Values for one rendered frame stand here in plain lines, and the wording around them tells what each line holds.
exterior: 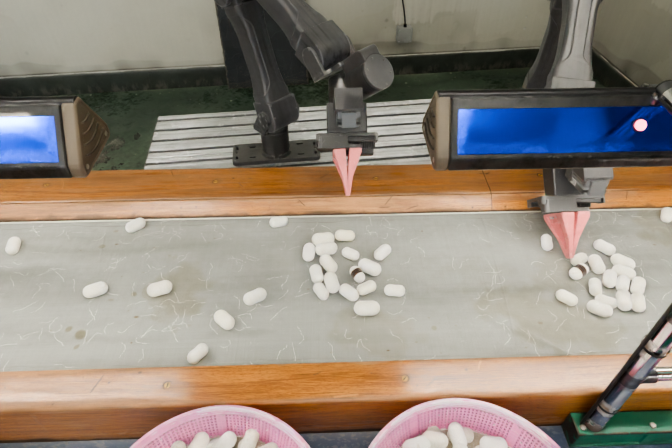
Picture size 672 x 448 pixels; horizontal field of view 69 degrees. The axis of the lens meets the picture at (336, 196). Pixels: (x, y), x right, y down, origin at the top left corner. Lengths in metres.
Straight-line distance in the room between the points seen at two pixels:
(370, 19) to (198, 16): 0.89
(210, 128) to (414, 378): 0.83
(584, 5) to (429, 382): 0.65
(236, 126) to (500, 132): 0.85
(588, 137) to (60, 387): 0.68
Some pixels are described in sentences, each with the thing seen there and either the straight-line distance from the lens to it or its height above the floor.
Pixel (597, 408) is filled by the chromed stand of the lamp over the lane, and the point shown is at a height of 0.76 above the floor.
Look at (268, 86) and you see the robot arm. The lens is 1.02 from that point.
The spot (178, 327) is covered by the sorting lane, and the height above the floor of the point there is 0.74.
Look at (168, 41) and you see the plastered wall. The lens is 2.79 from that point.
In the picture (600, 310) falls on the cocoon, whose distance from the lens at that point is 0.83.
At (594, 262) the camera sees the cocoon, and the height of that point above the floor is 0.76.
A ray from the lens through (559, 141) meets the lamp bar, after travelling 0.54.
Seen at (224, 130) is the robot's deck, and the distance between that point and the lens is 1.25.
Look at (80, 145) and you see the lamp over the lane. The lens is 0.54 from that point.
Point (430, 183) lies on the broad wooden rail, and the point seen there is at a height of 0.76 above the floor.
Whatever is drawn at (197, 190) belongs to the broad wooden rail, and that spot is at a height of 0.76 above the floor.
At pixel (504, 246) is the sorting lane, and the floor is 0.74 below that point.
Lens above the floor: 1.36
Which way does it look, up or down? 42 degrees down
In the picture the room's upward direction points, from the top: straight up
